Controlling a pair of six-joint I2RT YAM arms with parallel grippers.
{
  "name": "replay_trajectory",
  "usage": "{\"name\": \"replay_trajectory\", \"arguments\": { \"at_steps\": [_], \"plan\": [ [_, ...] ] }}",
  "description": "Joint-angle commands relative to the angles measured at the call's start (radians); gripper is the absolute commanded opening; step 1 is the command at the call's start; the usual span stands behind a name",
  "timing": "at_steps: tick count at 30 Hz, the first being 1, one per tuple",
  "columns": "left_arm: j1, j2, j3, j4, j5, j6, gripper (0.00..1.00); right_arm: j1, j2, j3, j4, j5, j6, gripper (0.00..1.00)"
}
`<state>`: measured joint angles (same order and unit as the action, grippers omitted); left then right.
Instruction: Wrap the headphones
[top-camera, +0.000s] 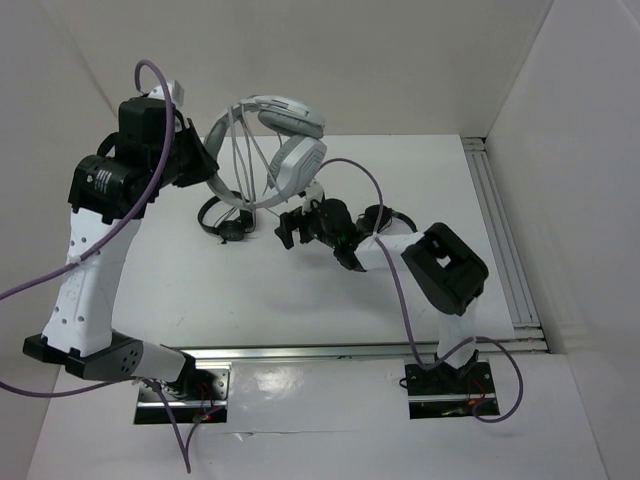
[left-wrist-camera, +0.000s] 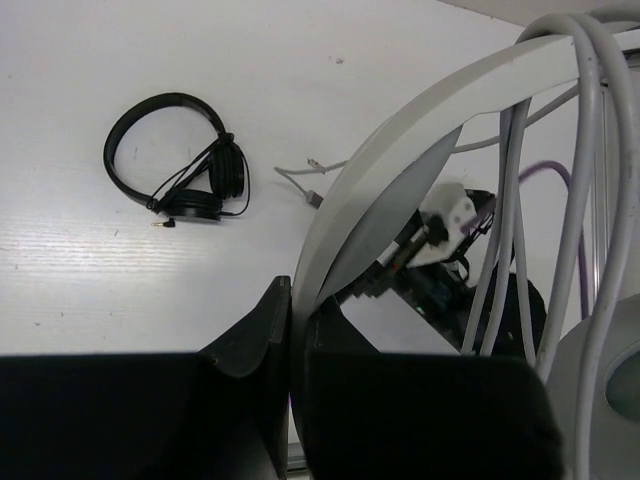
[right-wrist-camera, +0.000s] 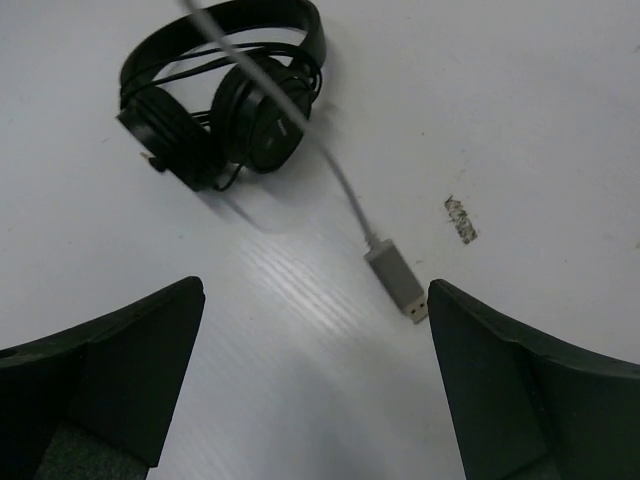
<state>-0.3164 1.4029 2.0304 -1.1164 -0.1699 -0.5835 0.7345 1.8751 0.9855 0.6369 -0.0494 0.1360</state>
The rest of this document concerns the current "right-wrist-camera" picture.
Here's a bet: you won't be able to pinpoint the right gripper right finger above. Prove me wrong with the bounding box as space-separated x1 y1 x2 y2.
428 280 639 479

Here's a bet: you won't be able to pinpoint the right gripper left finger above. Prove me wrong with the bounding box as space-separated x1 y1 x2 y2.
1 276 205 479

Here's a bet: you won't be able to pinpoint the right black headphones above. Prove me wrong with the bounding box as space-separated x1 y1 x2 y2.
117 1 326 191

